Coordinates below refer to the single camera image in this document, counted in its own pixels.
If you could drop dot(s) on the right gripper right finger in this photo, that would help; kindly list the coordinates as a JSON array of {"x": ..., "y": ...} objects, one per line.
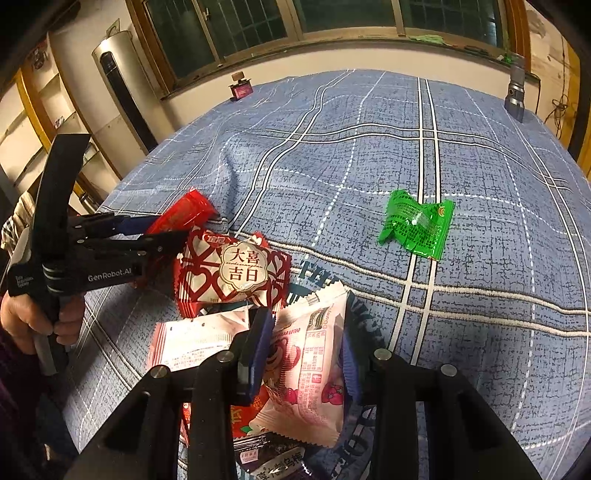
[{"x": 379, "y": 379}]

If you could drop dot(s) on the wooden shelf cabinet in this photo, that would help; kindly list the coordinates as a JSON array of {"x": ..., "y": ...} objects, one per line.
[{"x": 36, "y": 107}]

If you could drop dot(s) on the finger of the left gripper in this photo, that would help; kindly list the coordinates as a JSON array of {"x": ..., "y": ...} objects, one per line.
[
  {"x": 105, "y": 225},
  {"x": 124, "y": 259}
]

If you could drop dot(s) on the person's left hand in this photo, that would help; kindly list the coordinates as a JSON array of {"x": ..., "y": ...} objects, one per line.
[{"x": 22, "y": 318}]

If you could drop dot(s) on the blue plaid tablecloth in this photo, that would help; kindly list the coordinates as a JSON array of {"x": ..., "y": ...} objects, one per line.
[{"x": 310, "y": 162}]

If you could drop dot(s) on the green snack packet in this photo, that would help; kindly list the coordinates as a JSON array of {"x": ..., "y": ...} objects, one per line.
[{"x": 421, "y": 229}]

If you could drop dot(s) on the dark purple snack packet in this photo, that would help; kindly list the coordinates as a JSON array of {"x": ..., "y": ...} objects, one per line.
[{"x": 271, "y": 456}]

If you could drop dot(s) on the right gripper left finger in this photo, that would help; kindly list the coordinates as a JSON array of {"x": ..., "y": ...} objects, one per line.
[{"x": 228, "y": 378}]

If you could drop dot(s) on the red white hearts snack packet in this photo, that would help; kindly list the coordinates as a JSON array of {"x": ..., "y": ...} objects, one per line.
[{"x": 215, "y": 268}]

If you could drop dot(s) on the small red clamp device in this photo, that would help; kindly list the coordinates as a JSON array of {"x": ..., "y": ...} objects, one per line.
[{"x": 240, "y": 87}]

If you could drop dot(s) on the red flower snack packet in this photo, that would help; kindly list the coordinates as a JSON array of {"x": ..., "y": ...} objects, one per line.
[
  {"x": 241, "y": 417},
  {"x": 191, "y": 210}
]

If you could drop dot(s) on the wooden framed window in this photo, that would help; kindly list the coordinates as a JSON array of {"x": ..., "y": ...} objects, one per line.
[{"x": 187, "y": 40}]

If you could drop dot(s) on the silver tower air conditioner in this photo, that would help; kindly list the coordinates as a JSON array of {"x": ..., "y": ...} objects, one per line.
[{"x": 129, "y": 86}]

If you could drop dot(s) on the striped cloth on chair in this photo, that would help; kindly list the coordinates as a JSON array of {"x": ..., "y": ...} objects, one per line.
[{"x": 20, "y": 219}]

